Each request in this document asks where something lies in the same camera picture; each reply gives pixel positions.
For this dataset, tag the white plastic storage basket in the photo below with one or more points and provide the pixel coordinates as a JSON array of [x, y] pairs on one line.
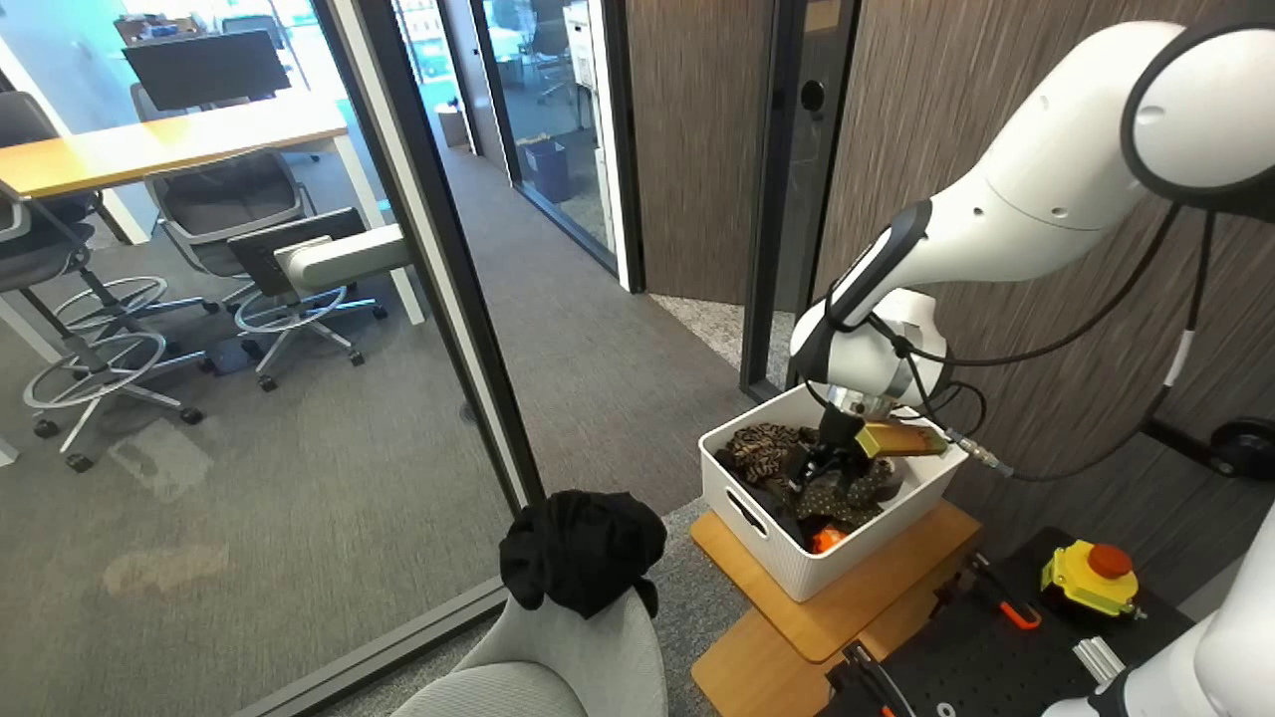
[[799, 560]]

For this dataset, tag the orange cloth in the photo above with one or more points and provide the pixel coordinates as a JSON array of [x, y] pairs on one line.
[[826, 538]]

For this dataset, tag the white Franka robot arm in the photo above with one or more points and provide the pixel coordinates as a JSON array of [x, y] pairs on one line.
[[1060, 174]]

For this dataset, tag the black computer monitor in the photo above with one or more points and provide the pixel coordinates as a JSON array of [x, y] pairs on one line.
[[204, 66]]

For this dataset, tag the black door frame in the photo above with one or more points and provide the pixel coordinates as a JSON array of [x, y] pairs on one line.
[[770, 202], [623, 131]]

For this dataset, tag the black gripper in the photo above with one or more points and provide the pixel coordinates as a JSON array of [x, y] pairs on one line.
[[843, 429]]

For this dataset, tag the tiger-stripe patterned cloth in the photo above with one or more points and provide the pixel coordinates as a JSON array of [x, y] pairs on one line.
[[761, 453]]

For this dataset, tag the dark office chair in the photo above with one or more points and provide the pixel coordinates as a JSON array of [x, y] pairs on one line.
[[219, 202]]

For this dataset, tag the brass-coloured wrist camera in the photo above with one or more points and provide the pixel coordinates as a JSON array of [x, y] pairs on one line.
[[903, 441]]

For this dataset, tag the wooden desk with white legs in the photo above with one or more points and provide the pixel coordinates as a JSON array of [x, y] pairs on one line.
[[159, 146]]

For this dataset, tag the black perforated robot table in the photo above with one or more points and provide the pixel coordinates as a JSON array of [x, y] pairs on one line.
[[980, 664]]

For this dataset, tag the crumpled black cloth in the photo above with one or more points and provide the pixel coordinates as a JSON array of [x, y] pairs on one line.
[[577, 543]]

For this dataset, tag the black glass partition frame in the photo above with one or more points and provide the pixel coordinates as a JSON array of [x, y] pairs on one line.
[[439, 265]]

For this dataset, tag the green polka-dot cloth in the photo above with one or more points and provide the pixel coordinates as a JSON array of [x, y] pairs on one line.
[[851, 504]]

